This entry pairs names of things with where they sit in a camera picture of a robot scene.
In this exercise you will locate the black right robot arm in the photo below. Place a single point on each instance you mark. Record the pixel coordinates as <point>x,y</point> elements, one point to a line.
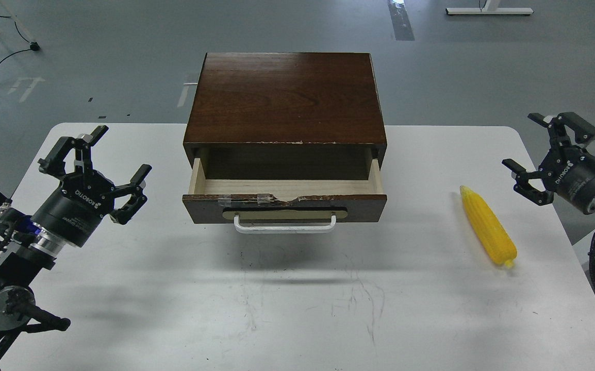
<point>568,169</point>

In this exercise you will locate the yellow corn cob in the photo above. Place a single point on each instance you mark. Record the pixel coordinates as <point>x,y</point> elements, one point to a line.
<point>488,229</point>

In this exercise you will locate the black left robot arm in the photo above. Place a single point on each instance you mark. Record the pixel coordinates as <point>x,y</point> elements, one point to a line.
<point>25,249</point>

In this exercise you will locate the white table base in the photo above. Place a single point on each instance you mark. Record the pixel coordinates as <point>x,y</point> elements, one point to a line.
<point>489,8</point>

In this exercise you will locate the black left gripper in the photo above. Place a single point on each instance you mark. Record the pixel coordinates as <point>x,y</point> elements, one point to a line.
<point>76,208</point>

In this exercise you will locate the wooden drawer with white handle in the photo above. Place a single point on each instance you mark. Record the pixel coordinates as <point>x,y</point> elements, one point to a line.
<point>285,190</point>

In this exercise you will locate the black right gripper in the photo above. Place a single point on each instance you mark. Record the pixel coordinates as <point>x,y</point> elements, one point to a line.
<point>567,170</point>

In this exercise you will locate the dark wooden cabinet box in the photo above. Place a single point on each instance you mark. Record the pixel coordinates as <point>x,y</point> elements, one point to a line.
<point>286,98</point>

